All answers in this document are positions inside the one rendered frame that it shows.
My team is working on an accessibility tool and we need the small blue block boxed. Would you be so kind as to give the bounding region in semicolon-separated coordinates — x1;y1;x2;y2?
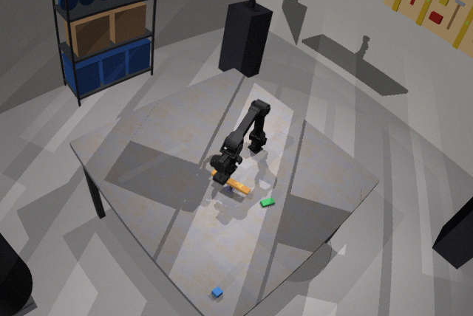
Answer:
211;286;223;298

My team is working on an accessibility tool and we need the orange bar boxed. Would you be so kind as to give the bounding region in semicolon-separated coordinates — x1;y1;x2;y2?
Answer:
211;169;251;196

